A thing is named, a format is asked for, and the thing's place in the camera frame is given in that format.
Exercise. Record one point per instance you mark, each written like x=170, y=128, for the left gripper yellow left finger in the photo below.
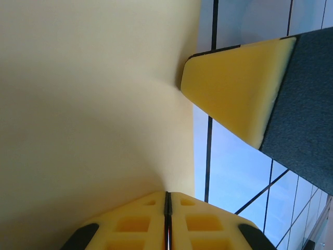
x=135, y=224

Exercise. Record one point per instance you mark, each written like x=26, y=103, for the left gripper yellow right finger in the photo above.
x=208, y=226

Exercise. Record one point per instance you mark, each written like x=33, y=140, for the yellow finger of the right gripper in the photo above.
x=234, y=91

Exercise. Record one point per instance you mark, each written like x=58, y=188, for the aluminium table side rail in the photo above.
x=325, y=229

